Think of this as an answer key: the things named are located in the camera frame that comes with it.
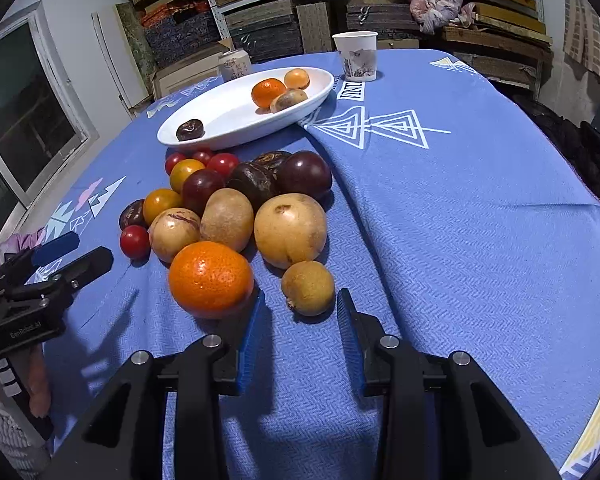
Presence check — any small mandarin orange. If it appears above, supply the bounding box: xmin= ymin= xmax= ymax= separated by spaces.
xmin=251 ymin=78 xmax=287 ymax=109

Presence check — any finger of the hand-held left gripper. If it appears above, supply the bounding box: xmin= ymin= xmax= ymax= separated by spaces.
xmin=0 ymin=231 xmax=81 ymax=281
xmin=0 ymin=246 xmax=115 ymax=311

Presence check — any small orange round fruit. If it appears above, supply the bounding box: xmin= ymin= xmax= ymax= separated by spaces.
xmin=283 ymin=68 xmax=310 ymax=90

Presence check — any black bag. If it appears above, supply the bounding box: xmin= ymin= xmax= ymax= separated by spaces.
xmin=510 ymin=95 xmax=600 ymax=211

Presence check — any yellow cherry tomato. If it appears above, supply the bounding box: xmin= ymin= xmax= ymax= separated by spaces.
xmin=169 ymin=158 xmax=206 ymax=194

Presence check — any person's left hand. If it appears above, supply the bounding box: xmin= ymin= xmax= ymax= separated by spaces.
xmin=27 ymin=347 xmax=53 ymax=418

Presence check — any stack of grey woven boxes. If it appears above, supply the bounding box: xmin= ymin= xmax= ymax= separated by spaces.
xmin=222 ymin=2 xmax=301 ymax=63

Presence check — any dark brown round fruit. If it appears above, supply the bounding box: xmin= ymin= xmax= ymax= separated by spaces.
xmin=119 ymin=199 xmax=147 ymax=231
xmin=176 ymin=119 xmax=205 ymax=142
xmin=251 ymin=150 xmax=293 ymax=171
xmin=226 ymin=161 xmax=281 ymax=212

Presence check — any stack of orange patterned boxes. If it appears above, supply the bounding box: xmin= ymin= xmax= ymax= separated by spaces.
xmin=140 ymin=0 xmax=213 ymax=28

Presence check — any white oval plate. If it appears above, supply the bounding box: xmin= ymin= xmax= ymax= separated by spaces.
xmin=157 ymin=66 xmax=335 ymax=151

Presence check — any striped pepino melon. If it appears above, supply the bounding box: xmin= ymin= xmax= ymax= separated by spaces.
xmin=148 ymin=207 xmax=202 ymax=264

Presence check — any green patterned board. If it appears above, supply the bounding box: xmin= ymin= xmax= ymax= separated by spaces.
xmin=116 ymin=2 xmax=158 ymax=91

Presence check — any orange cherry tomato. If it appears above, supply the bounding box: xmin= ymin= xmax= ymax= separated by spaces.
xmin=143 ymin=188 xmax=183 ymax=226

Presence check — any large yellow pepino melon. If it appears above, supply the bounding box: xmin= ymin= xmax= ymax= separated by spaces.
xmin=253 ymin=193 xmax=328 ymax=270

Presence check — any pink cloth bundle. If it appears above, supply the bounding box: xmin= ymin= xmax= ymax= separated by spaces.
xmin=410 ymin=0 xmax=476 ymax=35

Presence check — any brick pattern sheet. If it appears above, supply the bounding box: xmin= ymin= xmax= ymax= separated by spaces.
xmin=562 ymin=0 xmax=600 ymax=91

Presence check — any dark purple passion fruit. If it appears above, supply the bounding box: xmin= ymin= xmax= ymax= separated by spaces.
xmin=279 ymin=150 xmax=333 ymax=201

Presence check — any white drink can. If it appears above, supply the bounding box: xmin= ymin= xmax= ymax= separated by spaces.
xmin=218 ymin=50 xmax=252 ymax=82

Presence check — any white printed paper cup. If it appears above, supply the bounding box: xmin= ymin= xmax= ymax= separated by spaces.
xmin=332 ymin=31 xmax=379 ymax=82

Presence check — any small tan round fruit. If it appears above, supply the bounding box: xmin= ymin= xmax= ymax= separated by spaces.
xmin=281 ymin=260 xmax=336 ymax=317

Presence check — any small tan pepino melon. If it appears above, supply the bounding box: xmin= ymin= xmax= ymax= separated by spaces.
xmin=270 ymin=88 xmax=309 ymax=114

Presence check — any dark red tomato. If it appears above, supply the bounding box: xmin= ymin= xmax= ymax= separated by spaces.
xmin=181 ymin=169 xmax=226 ymax=216

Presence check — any large mandarin orange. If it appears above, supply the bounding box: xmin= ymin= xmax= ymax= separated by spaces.
xmin=168 ymin=241 xmax=255 ymax=320

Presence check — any cardboard framed panel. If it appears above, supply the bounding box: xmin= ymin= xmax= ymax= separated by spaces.
xmin=150 ymin=57 xmax=226 ymax=101

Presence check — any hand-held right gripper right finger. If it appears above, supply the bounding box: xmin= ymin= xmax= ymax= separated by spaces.
xmin=336 ymin=287 xmax=563 ymax=480

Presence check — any blue printed tablecloth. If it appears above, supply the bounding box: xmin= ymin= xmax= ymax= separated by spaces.
xmin=30 ymin=49 xmax=600 ymax=480

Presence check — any white door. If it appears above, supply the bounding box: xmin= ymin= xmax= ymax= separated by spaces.
xmin=91 ymin=10 xmax=151 ymax=111

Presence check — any window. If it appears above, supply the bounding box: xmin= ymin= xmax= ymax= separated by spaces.
xmin=0 ymin=2 xmax=101 ymax=211

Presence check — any brown kiwi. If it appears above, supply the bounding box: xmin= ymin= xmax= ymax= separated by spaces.
xmin=200 ymin=188 xmax=255 ymax=253

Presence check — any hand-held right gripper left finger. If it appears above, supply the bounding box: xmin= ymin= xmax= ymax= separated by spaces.
xmin=40 ymin=290 xmax=266 ymax=480

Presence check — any stack of dark patterned boxes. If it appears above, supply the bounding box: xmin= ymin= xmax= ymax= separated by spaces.
xmin=140 ymin=15 xmax=221 ymax=68

